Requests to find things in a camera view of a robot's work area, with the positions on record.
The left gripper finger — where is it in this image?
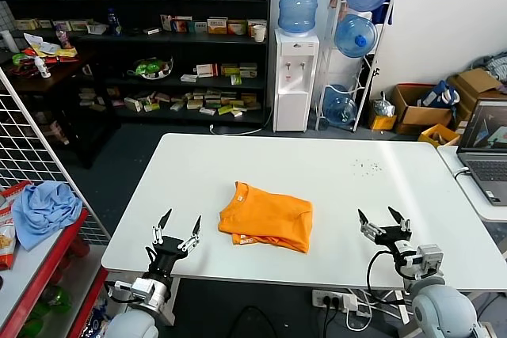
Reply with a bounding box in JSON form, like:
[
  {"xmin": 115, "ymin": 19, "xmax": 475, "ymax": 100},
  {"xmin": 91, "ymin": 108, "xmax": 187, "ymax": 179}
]
[
  {"xmin": 177, "ymin": 215, "xmax": 202, "ymax": 253},
  {"xmin": 152, "ymin": 208, "xmax": 173, "ymax": 245}
]

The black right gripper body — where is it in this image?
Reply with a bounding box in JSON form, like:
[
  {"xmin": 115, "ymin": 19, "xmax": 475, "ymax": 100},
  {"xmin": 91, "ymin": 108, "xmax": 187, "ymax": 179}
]
[{"xmin": 374, "ymin": 226, "xmax": 413, "ymax": 260}]

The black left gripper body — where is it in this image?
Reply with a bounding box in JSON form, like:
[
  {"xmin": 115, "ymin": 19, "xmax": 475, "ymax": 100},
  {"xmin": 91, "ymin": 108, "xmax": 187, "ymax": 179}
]
[{"xmin": 147, "ymin": 237, "xmax": 187, "ymax": 278}]

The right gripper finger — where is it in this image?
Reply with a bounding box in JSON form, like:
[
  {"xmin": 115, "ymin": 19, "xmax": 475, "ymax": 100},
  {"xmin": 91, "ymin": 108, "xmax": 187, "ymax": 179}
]
[
  {"xmin": 358, "ymin": 208, "xmax": 383, "ymax": 239},
  {"xmin": 387, "ymin": 206, "xmax": 412, "ymax": 234}
]

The orange t-shirt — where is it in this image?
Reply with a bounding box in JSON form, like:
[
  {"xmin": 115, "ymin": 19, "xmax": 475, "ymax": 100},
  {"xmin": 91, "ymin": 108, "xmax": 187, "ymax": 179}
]
[{"xmin": 217, "ymin": 181, "xmax": 314, "ymax": 255}]

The grey clothes pile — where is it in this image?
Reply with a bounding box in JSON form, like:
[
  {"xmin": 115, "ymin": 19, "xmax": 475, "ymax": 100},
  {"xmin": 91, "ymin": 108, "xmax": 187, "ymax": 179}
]
[{"xmin": 472, "ymin": 51, "xmax": 507, "ymax": 84}]

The white table leg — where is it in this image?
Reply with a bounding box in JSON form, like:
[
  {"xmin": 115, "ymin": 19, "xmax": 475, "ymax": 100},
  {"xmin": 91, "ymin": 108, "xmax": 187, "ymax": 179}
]
[
  {"xmin": 395, "ymin": 290, "xmax": 411, "ymax": 324},
  {"xmin": 156, "ymin": 276, "xmax": 182, "ymax": 326}
]

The white side table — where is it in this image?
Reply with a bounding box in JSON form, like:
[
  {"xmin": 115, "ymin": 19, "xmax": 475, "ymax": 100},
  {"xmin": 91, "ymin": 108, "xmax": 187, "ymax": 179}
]
[{"xmin": 436, "ymin": 145, "xmax": 507, "ymax": 223}]

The white power strip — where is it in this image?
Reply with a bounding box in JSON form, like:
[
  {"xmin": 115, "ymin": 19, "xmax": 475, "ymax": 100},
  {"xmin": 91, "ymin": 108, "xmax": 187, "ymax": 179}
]
[{"xmin": 311, "ymin": 289, "xmax": 360, "ymax": 313}]

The yellow plastic bin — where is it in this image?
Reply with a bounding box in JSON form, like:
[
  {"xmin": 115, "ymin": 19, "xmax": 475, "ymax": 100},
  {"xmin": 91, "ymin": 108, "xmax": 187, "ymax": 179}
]
[{"xmin": 418, "ymin": 124, "xmax": 462, "ymax": 146}]

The grey laptop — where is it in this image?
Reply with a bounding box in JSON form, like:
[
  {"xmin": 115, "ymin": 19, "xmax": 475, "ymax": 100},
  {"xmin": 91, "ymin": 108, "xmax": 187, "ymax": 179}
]
[{"xmin": 456, "ymin": 100, "xmax": 507, "ymax": 207}]

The small yellow crate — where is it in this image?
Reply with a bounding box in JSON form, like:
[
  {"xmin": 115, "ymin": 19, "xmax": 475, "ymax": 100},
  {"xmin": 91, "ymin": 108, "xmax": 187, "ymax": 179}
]
[{"xmin": 367, "ymin": 112, "xmax": 398, "ymax": 131}]

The open brown cardboard box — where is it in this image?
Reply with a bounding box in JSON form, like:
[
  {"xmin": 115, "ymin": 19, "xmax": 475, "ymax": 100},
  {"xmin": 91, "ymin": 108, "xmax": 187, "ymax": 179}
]
[{"xmin": 391, "ymin": 84, "xmax": 454, "ymax": 136}]

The red framed cart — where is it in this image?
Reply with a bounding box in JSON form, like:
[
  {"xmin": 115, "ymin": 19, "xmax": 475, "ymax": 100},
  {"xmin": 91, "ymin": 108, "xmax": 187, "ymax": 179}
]
[{"xmin": 0, "ymin": 208, "xmax": 109, "ymax": 338}]

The white metal jug rack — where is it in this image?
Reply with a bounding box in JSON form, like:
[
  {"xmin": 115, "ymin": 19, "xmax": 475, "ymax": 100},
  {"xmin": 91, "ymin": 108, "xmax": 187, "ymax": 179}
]
[{"xmin": 314, "ymin": 0, "xmax": 396, "ymax": 133}]

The light blue crumpled cloth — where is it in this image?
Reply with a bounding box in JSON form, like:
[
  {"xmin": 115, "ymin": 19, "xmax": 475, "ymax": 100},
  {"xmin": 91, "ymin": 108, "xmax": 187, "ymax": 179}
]
[{"xmin": 11, "ymin": 181, "xmax": 84, "ymax": 251}]

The green plastic bottle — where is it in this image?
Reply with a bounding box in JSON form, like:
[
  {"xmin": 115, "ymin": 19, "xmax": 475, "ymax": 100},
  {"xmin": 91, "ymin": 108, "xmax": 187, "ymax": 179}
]
[{"xmin": 38, "ymin": 285, "xmax": 74, "ymax": 317}]

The silver foil bag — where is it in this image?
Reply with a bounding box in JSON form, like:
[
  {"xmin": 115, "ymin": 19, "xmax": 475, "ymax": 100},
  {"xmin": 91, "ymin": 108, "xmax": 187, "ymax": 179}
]
[{"xmin": 372, "ymin": 91, "xmax": 396, "ymax": 119}]

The blue white bag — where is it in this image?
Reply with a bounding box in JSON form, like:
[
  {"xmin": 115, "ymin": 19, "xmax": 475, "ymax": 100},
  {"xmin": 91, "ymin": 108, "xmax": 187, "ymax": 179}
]
[{"xmin": 418, "ymin": 79, "xmax": 462, "ymax": 111}]

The red white snack bag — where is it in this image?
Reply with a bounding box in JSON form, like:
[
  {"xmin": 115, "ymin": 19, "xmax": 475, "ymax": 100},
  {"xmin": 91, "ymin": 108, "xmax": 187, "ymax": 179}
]
[{"xmin": 0, "ymin": 181, "xmax": 32, "ymax": 221}]

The white water dispenser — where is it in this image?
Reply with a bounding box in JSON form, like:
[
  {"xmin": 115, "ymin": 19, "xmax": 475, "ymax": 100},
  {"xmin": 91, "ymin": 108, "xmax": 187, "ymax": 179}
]
[{"xmin": 273, "ymin": 28, "xmax": 320, "ymax": 133}]

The orange chips bag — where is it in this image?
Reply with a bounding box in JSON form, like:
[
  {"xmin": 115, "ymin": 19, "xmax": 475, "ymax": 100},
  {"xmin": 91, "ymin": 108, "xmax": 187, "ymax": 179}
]
[{"xmin": 0, "ymin": 206, "xmax": 18, "ymax": 271}]

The black tripod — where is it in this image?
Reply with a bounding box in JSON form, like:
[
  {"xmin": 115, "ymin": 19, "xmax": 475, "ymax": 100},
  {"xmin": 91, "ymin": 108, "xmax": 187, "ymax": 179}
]
[{"xmin": 365, "ymin": 54, "xmax": 381, "ymax": 97}]

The large brown cardboard box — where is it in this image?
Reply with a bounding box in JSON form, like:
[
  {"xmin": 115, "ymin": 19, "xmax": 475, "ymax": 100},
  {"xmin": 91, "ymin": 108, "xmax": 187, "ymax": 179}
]
[{"xmin": 446, "ymin": 68, "xmax": 507, "ymax": 130}]

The green white plastic bag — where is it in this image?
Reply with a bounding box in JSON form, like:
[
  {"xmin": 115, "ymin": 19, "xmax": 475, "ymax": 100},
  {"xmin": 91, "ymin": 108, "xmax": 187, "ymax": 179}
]
[{"xmin": 126, "ymin": 57, "xmax": 175, "ymax": 81}]

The black shelving unit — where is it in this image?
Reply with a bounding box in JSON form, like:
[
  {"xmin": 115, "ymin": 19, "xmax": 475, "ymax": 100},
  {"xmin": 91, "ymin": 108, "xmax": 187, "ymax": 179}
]
[{"xmin": 0, "ymin": 0, "xmax": 273, "ymax": 126}]

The dark wooden table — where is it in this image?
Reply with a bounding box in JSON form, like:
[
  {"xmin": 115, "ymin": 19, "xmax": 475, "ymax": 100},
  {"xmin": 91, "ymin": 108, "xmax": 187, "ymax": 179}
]
[{"xmin": 0, "ymin": 47, "xmax": 119, "ymax": 170}]

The white plastic bottle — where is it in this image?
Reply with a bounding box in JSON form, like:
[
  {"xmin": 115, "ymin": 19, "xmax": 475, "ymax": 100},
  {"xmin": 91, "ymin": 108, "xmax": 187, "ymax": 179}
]
[{"xmin": 33, "ymin": 57, "xmax": 51, "ymax": 80}]

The red orange medicine box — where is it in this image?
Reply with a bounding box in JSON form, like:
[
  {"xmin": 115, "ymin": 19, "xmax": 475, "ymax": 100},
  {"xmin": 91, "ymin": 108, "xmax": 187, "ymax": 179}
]
[{"xmin": 172, "ymin": 16, "xmax": 193, "ymax": 33}]

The blue plastic bottle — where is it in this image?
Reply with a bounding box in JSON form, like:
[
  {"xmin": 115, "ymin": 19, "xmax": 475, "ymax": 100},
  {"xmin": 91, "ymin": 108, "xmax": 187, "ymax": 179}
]
[{"xmin": 106, "ymin": 7, "xmax": 121, "ymax": 36}]

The dark blue hanging cloth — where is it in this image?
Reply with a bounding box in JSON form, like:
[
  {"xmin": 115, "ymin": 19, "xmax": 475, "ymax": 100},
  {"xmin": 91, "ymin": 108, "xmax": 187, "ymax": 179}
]
[{"xmin": 371, "ymin": 0, "xmax": 396, "ymax": 25}]

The purple capped bottle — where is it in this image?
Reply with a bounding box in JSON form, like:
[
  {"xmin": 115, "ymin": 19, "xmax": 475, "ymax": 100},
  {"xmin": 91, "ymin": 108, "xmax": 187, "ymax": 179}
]
[{"xmin": 54, "ymin": 24, "xmax": 72, "ymax": 50}]

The white paper stack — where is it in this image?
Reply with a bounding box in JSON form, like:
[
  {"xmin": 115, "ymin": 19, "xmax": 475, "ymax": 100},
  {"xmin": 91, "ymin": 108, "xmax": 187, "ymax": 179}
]
[{"xmin": 22, "ymin": 32, "xmax": 59, "ymax": 57}]

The blue water jug with label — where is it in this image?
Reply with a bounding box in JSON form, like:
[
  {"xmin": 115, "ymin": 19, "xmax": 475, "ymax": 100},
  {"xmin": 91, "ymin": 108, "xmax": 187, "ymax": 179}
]
[{"xmin": 277, "ymin": 0, "xmax": 322, "ymax": 35}]

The white paper roll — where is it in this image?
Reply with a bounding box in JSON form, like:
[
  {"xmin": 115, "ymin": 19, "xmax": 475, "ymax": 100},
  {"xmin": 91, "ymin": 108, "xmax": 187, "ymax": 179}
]
[{"xmin": 0, "ymin": 30, "xmax": 18, "ymax": 54}]

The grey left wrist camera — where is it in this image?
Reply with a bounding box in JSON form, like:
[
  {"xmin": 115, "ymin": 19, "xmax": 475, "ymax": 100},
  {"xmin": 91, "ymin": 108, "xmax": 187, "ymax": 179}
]
[{"xmin": 129, "ymin": 276, "xmax": 170, "ymax": 310}]

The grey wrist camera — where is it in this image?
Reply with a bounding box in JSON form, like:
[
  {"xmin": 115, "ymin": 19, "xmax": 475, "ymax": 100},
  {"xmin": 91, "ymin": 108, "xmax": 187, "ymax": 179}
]
[
  {"xmin": 414, "ymin": 243, "xmax": 444, "ymax": 278},
  {"xmin": 129, "ymin": 276, "xmax": 170, "ymax": 310}
]

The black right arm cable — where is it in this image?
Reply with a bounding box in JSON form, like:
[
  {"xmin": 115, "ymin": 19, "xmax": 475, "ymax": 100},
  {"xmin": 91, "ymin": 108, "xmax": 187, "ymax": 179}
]
[{"xmin": 366, "ymin": 249, "xmax": 415, "ymax": 304}]

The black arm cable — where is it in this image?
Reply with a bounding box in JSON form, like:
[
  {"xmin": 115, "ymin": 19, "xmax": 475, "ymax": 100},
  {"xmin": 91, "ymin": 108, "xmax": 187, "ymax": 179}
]
[
  {"xmin": 103, "ymin": 280, "xmax": 134, "ymax": 304},
  {"xmin": 366, "ymin": 249, "xmax": 415, "ymax": 304}
]

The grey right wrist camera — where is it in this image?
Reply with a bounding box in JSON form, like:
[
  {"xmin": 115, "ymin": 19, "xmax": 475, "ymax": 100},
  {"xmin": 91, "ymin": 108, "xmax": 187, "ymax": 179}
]
[{"xmin": 414, "ymin": 243, "xmax": 444, "ymax": 278}]

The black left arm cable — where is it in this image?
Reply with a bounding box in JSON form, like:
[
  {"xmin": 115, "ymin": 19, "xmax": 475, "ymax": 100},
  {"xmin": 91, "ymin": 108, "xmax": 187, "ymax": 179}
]
[{"xmin": 103, "ymin": 280, "xmax": 134, "ymax": 304}]

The white dispenser power cable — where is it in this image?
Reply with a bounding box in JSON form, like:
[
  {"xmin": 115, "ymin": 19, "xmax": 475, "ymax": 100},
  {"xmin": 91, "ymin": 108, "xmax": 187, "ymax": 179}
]
[{"xmin": 208, "ymin": 107, "xmax": 274, "ymax": 137}]

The white wire grid panel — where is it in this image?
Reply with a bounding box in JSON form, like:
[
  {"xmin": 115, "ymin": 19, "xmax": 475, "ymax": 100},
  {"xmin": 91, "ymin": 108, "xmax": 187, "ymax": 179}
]
[{"xmin": 0, "ymin": 67, "xmax": 111, "ymax": 249}]

